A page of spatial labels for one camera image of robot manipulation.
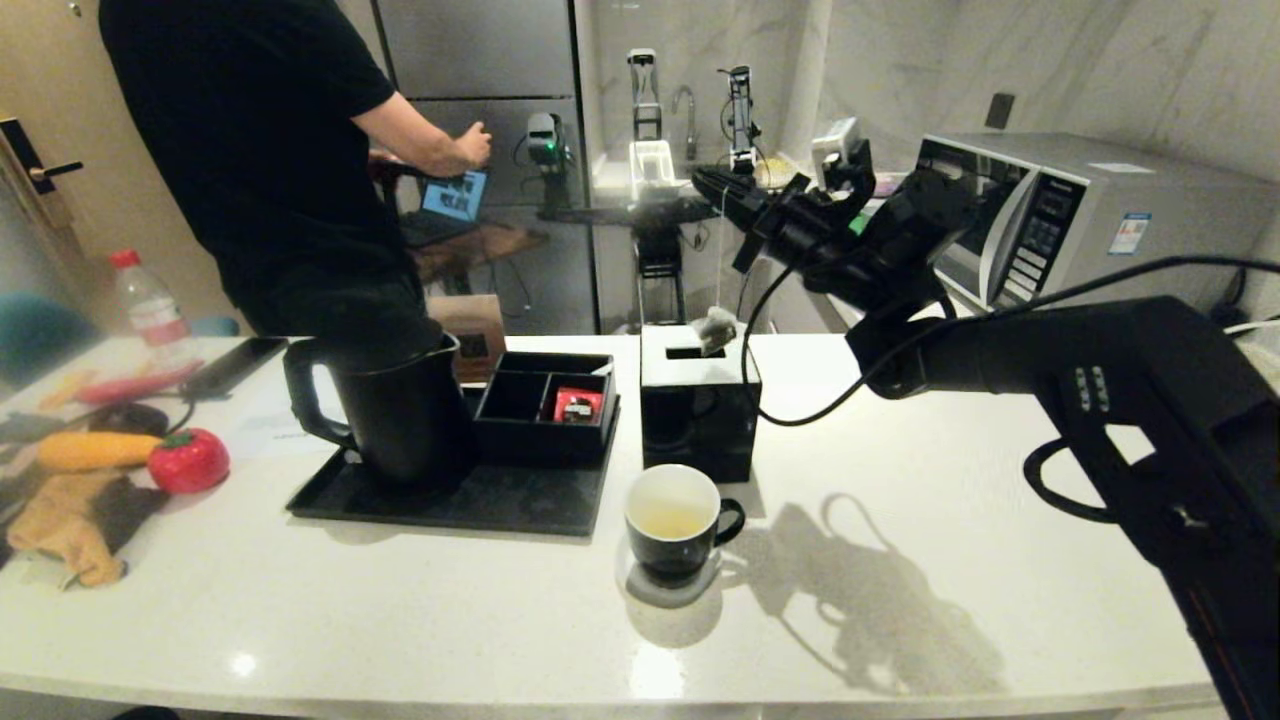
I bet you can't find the yellow toy corn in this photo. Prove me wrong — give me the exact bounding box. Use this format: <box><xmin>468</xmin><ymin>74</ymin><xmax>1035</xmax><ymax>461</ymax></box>
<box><xmin>35</xmin><ymin>432</ymin><xmax>161</xmax><ymax>473</ymax></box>

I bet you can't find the person in black t-shirt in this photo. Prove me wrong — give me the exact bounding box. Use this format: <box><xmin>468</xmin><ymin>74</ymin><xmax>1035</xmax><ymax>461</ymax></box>
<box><xmin>98</xmin><ymin>0</ymin><xmax>493</xmax><ymax>337</ymax></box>

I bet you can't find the upright black gripper stand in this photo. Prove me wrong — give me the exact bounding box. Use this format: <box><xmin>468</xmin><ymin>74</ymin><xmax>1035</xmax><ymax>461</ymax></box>
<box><xmin>627</xmin><ymin>47</ymin><xmax>663</xmax><ymax>141</ymax></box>

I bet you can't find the red sachet packet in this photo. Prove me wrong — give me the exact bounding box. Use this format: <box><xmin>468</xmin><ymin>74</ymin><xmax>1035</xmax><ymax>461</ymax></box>
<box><xmin>553</xmin><ymin>388</ymin><xmax>605</xmax><ymax>425</ymax></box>

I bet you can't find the brown QR code sign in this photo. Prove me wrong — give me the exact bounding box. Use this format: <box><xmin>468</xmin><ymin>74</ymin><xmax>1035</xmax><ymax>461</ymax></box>
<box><xmin>430</xmin><ymin>293</ymin><xmax>508</xmax><ymax>384</ymax></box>

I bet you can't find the black cup white inside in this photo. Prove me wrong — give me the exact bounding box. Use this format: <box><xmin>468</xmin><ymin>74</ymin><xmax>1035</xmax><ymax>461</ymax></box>
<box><xmin>625</xmin><ymin>464</ymin><xmax>746</xmax><ymax>583</ymax></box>

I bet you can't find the red toy tomato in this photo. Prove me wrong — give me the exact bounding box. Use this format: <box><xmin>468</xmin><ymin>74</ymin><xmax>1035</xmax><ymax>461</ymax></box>
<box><xmin>148</xmin><ymin>428</ymin><xmax>231</xmax><ymax>495</ymax></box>

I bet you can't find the grey refrigerator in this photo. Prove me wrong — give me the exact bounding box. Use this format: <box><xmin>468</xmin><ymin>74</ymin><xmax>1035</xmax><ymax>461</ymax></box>
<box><xmin>372</xmin><ymin>0</ymin><xmax>601</xmax><ymax>334</ymax></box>

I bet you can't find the beige wooden door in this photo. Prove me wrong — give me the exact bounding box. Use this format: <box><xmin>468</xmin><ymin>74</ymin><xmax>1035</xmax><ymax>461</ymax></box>
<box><xmin>0</xmin><ymin>0</ymin><xmax>216</xmax><ymax>301</ymax></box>

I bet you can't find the black tissue box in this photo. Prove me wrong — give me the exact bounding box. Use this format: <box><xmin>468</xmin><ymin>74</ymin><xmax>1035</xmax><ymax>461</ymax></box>
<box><xmin>638</xmin><ymin>322</ymin><xmax>762</xmax><ymax>483</ymax></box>

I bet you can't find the white dish rack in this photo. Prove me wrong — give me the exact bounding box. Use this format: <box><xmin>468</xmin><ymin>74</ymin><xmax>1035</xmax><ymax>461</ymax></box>
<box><xmin>627</xmin><ymin>139</ymin><xmax>677</xmax><ymax>199</ymax></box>

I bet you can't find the person's bare hand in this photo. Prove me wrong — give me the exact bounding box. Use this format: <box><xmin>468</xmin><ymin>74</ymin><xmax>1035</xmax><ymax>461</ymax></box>
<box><xmin>450</xmin><ymin>122</ymin><xmax>493</xmax><ymax>169</ymax></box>

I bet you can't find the black compartment organizer box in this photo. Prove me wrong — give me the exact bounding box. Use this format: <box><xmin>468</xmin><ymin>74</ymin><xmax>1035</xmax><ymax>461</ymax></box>
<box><xmin>474</xmin><ymin>350</ymin><xmax>620</xmax><ymax>467</ymax></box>

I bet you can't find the black electric kettle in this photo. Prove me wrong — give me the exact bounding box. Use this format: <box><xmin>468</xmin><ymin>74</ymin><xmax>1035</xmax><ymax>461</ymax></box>
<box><xmin>283</xmin><ymin>314</ymin><xmax>477</xmax><ymax>491</ymax></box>

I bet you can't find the pink toy vegetable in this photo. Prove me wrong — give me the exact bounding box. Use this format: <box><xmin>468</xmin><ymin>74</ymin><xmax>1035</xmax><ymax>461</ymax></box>
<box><xmin>78</xmin><ymin>365</ymin><xmax>201</xmax><ymax>407</ymax></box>

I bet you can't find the dark door handle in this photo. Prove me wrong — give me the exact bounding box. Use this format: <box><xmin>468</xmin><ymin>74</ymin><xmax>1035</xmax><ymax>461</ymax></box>
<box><xmin>0</xmin><ymin>118</ymin><xmax>83</xmax><ymax>196</ymax></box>

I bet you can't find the tan cloth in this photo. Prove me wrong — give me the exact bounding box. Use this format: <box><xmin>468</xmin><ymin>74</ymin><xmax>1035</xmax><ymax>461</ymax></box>
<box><xmin>5</xmin><ymin>470</ymin><xmax>166</xmax><ymax>589</ymax></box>

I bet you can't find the teal chair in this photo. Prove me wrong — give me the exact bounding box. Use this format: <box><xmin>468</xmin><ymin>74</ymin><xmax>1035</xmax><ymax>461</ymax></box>
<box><xmin>0</xmin><ymin>292</ymin><xmax>96</xmax><ymax>379</ymax></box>

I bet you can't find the plastic bottle red cap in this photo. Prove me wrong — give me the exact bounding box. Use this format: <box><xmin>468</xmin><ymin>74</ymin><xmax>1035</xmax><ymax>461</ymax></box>
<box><xmin>110</xmin><ymin>250</ymin><xmax>198</xmax><ymax>369</ymax></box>

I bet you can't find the silver microwave oven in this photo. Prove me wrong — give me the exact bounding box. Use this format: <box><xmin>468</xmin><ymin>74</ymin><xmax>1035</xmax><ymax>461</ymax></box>
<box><xmin>915</xmin><ymin>133</ymin><xmax>1278</xmax><ymax>331</ymax></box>

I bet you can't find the open laptop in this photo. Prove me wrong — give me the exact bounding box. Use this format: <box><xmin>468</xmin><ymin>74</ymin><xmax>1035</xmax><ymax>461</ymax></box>
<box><xmin>400</xmin><ymin>170</ymin><xmax>489</xmax><ymax>247</ymax></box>

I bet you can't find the white printed paper sheet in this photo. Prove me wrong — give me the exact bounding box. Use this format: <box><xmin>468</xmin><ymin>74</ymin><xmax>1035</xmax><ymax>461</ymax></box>
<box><xmin>222</xmin><ymin>395</ymin><xmax>346</xmax><ymax>459</ymax></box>

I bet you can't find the black serving tray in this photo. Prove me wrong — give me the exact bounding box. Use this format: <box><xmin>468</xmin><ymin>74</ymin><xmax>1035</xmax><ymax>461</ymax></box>
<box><xmin>286</xmin><ymin>388</ymin><xmax>621</xmax><ymax>538</ymax></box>

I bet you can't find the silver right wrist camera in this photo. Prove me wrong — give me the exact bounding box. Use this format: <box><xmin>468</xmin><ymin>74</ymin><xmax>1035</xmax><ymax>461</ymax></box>
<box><xmin>809</xmin><ymin>116</ymin><xmax>864</xmax><ymax>193</ymax></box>

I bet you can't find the black smartphone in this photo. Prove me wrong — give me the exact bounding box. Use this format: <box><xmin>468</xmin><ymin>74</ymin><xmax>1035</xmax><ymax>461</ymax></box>
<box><xmin>180</xmin><ymin>337</ymin><xmax>291</xmax><ymax>401</ymax></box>

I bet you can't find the wooden desk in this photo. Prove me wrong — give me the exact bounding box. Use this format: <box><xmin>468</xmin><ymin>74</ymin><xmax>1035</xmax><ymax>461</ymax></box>
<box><xmin>405</xmin><ymin>222</ymin><xmax>549</xmax><ymax>291</ymax></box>

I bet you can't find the pyramid tea bag with string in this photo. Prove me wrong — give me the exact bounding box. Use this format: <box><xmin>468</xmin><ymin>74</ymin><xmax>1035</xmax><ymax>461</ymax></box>
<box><xmin>689</xmin><ymin>183</ymin><xmax>742</xmax><ymax>358</ymax></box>

